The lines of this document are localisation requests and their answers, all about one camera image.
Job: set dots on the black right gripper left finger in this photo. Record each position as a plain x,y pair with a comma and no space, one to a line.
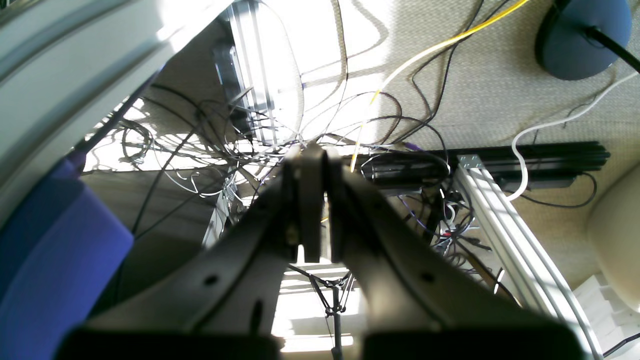
221,304

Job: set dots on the silver aluminium frame rail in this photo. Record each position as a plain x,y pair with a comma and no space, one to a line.
538,283

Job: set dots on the silver aluminium upright post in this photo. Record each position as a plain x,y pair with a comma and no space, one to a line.
257,69

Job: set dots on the black aluminium rail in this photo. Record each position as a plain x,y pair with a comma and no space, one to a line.
549,165

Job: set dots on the blue round lamp base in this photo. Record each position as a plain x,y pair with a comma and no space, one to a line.
579,39

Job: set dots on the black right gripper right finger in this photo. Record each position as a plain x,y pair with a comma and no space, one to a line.
420,307

